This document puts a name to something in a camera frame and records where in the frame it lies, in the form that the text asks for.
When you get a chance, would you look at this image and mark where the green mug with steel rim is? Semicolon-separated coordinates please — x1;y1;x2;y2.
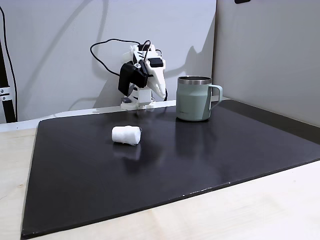
175;75;224;123

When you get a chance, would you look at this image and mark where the black stand pole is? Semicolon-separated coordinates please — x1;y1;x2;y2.
0;39;17;124

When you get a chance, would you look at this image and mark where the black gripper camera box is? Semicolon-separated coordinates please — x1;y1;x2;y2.
117;62;149;97

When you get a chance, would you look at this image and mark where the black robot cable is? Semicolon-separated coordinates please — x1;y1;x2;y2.
89;38;153;77

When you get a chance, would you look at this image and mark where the thin black stand cable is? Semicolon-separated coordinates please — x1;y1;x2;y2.
0;4;19;121

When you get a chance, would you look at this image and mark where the white stand bracket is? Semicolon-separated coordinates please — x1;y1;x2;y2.
0;86;11;101

